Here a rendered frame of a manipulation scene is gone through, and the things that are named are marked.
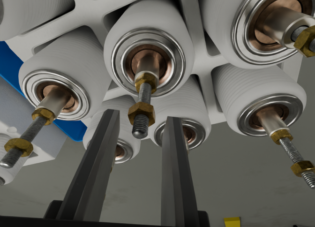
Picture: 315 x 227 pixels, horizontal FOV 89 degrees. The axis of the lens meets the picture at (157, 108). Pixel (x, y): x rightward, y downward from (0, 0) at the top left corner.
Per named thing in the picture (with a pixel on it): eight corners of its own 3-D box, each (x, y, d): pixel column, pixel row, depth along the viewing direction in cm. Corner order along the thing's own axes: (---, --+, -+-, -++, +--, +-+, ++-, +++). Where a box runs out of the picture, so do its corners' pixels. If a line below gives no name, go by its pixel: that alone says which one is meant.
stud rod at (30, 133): (47, 104, 18) (-4, 165, 13) (50, 100, 18) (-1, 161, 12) (55, 109, 19) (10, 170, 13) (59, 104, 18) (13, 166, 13)
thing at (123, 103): (153, 94, 41) (149, 157, 28) (123, 107, 45) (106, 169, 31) (133, 64, 36) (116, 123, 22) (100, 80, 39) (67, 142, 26)
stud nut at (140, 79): (133, 86, 15) (131, 91, 14) (138, 70, 14) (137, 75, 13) (153, 93, 15) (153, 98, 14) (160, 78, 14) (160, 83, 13)
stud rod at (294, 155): (268, 127, 20) (309, 190, 15) (268, 123, 20) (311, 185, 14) (277, 125, 20) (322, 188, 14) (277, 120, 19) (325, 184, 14)
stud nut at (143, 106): (126, 115, 12) (124, 124, 11) (132, 98, 11) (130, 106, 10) (151, 122, 12) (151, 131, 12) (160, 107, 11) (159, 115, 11)
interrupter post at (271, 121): (256, 123, 22) (268, 142, 20) (256, 110, 21) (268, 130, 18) (275, 118, 22) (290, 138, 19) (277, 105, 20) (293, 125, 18)
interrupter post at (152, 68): (135, 71, 17) (131, 89, 15) (139, 50, 16) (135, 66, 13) (156, 77, 18) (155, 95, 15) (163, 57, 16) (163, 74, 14)
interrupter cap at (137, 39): (108, 85, 19) (107, 88, 18) (116, 13, 14) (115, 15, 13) (170, 100, 20) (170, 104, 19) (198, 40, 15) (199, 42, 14)
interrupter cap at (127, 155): (142, 154, 28) (141, 158, 27) (108, 164, 30) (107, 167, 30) (115, 128, 24) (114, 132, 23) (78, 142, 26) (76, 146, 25)
